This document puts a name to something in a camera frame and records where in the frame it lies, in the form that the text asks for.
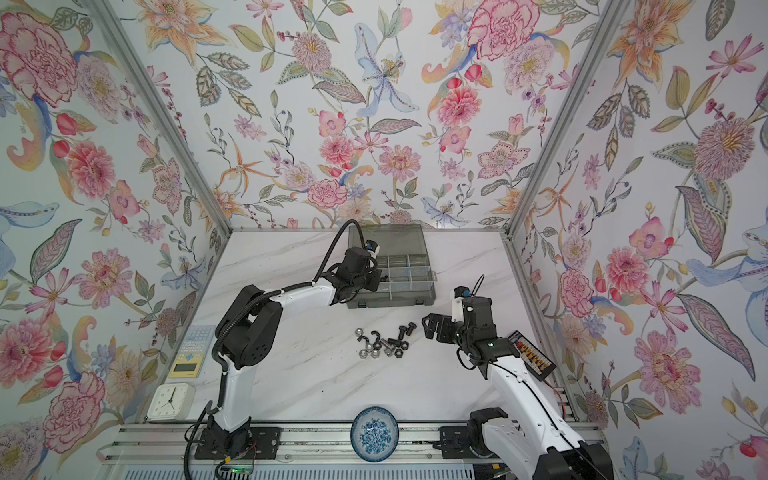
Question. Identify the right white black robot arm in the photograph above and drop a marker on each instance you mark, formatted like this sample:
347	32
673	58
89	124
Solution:
527	435

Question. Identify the grey compartment organizer box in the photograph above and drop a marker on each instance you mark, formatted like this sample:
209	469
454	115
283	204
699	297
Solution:
407	278

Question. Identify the yellow grey calculator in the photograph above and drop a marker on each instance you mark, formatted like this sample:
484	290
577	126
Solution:
192	352

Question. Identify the pile of nuts and bolts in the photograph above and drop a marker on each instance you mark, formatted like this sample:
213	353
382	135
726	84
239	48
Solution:
374	350

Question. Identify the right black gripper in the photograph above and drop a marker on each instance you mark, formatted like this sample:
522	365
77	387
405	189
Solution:
444	336

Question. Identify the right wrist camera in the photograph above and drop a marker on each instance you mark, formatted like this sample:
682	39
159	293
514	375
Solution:
460	294

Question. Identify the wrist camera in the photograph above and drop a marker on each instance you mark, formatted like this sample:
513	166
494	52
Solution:
372	247
460	294

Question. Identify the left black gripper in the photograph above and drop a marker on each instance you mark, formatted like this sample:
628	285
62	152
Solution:
374	274

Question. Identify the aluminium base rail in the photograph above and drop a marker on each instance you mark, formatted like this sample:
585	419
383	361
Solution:
297	444

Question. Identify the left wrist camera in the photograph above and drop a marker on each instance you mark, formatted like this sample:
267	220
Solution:
372	247

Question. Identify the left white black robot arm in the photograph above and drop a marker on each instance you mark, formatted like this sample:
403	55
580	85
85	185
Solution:
246	334

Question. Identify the white analog clock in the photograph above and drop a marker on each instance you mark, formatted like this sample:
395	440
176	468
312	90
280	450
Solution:
171	402

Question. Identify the blue patterned ceramic plate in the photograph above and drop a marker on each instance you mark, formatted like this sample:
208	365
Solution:
374	434

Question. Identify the black case of bits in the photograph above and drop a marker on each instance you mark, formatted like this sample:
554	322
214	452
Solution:
539	365

